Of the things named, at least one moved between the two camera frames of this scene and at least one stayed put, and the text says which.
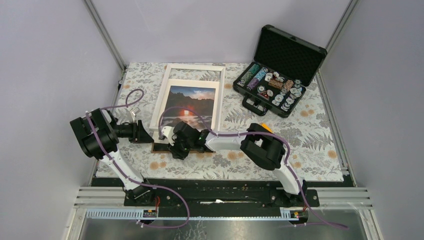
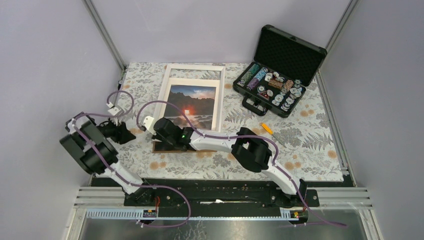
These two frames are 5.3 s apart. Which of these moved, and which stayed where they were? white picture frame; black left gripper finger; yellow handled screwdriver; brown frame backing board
Moved: black left gripper finger
Stayed: brown frame backing board; yellow handled screwdriver; white picture frame
